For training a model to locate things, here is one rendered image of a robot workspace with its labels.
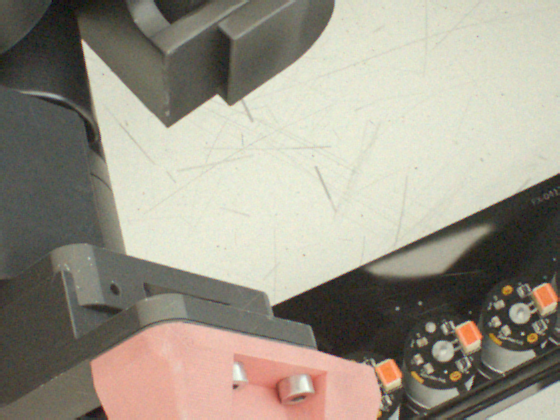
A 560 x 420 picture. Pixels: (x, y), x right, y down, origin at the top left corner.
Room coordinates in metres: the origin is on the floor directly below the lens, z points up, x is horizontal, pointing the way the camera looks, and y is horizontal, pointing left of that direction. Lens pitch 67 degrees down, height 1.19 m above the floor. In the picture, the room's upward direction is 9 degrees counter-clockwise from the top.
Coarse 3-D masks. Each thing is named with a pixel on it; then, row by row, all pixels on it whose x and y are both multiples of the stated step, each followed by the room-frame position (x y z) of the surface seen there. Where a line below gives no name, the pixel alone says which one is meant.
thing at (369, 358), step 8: (360, 352) 0.10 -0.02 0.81; (368, 352) 0.10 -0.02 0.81; (352, 360) 0.10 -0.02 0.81; (360, 360) 0.10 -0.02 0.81; (368, 360) 0.10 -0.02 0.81; (376, 360) 0.10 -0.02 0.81; (384, 360) 0.10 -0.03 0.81; (376, 376) 0.10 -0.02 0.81; (400, 384) 0.09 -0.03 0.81; (384, 392) 0.09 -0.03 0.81; (392, 392) 0.09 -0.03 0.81; (400, 392) 0.09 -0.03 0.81; (384, 400) 0.09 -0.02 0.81; (392, 400) 0.09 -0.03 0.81; (400, 400) 0.09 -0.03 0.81; (384, 408) 0.09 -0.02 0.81; (392, 408) 0.08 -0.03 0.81; (384, 416) 0.08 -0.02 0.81
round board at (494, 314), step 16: (496, 288) 0.12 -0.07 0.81; (512, 288) 0.12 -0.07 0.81; (528, 288) 0.12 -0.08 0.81; (496, 304) 0.11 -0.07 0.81; (512, 304) 0.11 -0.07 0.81; (496, 320) 0.11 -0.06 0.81; (544, 320) 0.10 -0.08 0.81; (496, 336) 0.10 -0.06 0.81; (512, 336) 0.10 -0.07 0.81; (544, 336) 0.10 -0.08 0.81
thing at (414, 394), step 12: (432, 348) 0.10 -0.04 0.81; (444, 360) 0.10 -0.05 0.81; (408, 372) 0.10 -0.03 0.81; (408, 384) 0.10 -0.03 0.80; (420, 384) 0.09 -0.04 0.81; (468, 384) 0.09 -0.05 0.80; (408, 396) 0.09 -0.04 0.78; (420, 396) 0.09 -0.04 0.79; (432, 396) 0.09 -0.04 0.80; (444, 396) 0.09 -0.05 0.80; (420, 408) 0.09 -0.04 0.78
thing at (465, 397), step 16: (544, 352) 0.09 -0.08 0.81; (512, 368) 0.09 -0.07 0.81; (528, 368) 0.09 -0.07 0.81; (544, 368) 0.09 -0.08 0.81; (464, 384) 0.09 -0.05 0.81; (480, 384) 0.09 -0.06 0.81; (496, 384) 0.09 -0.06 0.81; (512, 384) 0.09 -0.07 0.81; (448, 400) 0.08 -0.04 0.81; (464, 400) 0.08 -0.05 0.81; (480, 400) 0.08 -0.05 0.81; (416, 416) 0.08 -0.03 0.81; (432, 416) 0.08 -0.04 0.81; (448, 416) 0.08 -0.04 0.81
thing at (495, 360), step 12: (516, 312) 0.11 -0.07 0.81; (528, 312) 0.11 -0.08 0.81; (480, 324) 0.11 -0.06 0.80; (516, 324) 0.10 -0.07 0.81; (492, 348) 0.10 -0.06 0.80; (492, 360) 0.10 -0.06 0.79; (504, 360) 0.10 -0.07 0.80; (516, 360) 0.10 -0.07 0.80; (480, 372) 0.10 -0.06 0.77; (492, 372) 0.10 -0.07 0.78
